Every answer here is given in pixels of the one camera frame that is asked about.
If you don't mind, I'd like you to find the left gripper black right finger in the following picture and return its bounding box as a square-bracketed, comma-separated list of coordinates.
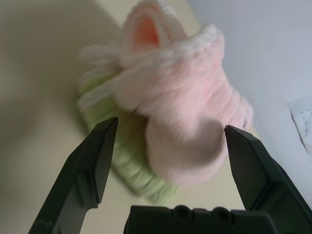
[224, 124, 312, 221]

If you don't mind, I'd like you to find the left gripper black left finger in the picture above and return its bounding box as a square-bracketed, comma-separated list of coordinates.
[28, 117, 119, 234]

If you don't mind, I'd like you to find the green folded towel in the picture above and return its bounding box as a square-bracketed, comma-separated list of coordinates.
[76, 65, 180, 206]

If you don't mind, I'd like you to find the pink towel with white trim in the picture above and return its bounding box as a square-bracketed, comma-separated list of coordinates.
[79, 0, 254, 186]

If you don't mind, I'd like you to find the white paper sheet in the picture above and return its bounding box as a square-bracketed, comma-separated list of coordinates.
[287, 95, 312, 156]

